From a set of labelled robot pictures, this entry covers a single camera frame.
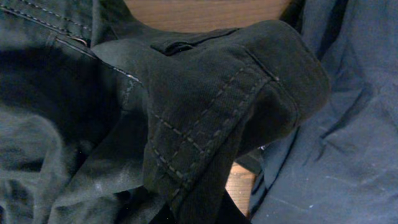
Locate black shorts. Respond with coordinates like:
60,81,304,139
1,0,330,223

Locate navy blue garment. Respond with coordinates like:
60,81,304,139
250,0,397,224

